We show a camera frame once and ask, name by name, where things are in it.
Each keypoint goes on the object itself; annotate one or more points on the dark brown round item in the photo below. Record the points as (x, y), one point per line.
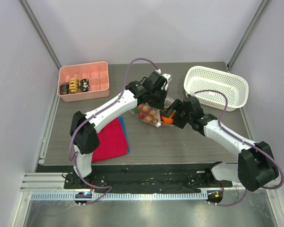
(64, 89)

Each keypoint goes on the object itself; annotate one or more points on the white perforated plastic basket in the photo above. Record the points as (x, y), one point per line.
(204, 83)

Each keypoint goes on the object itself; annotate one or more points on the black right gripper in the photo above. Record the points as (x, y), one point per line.
(176, 113)

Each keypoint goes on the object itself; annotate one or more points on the yellow spiral item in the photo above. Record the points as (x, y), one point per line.
(74, 86)

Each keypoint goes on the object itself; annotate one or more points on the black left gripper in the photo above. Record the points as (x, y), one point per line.
(160, 105)

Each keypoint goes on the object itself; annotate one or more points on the red folded cloth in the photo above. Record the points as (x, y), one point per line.
(108, 143)

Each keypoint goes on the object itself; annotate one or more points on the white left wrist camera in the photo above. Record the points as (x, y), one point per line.
(168, 78)

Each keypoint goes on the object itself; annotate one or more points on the blue folded cloth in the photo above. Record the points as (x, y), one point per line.
(122, 141)

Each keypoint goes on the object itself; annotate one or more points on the pink compartment tray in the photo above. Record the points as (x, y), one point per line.
(96, 73)

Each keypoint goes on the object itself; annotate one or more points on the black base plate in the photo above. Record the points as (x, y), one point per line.
(147, 179)

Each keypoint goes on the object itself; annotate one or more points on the red yellow lychee bunch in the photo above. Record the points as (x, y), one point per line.
(148, 114)

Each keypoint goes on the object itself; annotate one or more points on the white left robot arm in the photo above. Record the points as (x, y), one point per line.
(85, 127)

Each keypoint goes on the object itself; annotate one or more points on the clear zip top bag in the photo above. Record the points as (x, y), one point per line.
(134, 111)

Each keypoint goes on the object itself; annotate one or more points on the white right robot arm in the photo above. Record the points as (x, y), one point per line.
(255, 167)

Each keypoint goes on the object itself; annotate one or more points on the orange fake orange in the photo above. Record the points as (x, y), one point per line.
(167, 120)

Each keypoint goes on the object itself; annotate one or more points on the black white patterned item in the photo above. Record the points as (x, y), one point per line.
(84, 85)

